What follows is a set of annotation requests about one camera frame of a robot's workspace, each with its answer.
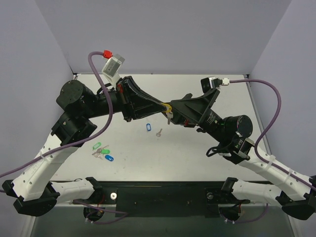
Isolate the small silver key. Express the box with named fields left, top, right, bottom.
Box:
left=156, top=128, right=162, bottom=137

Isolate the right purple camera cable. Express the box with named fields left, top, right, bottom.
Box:
left=222, top=78, right=316, bottom=188

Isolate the green key tag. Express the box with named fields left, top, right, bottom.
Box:
left=92, top=142, right=102, bottom=151
left=101, top=149, right=110, bottom=155

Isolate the blue outlined key tag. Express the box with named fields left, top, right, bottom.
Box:
left=146, top=123, right=152, bottom=132

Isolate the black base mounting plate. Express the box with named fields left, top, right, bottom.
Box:
left=80, top=181, right=253, bottom=217

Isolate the black head key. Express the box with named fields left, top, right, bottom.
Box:
left=166, top=112, right=173, bottom=125

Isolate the solid blue key tag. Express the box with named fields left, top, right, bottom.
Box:
left=105, top=155, right=114, bottom=161

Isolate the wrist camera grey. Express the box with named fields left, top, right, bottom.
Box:
left=200, top=77, right=222, bottom=93
left=102, top=54, right=125, bottom=78

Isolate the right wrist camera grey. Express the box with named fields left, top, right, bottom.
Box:
left=200, top=77, right=222, bottom=93

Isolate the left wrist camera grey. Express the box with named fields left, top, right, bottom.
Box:
left=102, top=54, right=125, bottom=78

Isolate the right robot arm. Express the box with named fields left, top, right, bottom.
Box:
left=169, top=89, right=316, bottom=220

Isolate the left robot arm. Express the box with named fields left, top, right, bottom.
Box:
left=2, top=77, right=168, bottom=217

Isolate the yellow key tag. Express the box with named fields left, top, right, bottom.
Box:
left=162, top=103, right=172, bottom=113

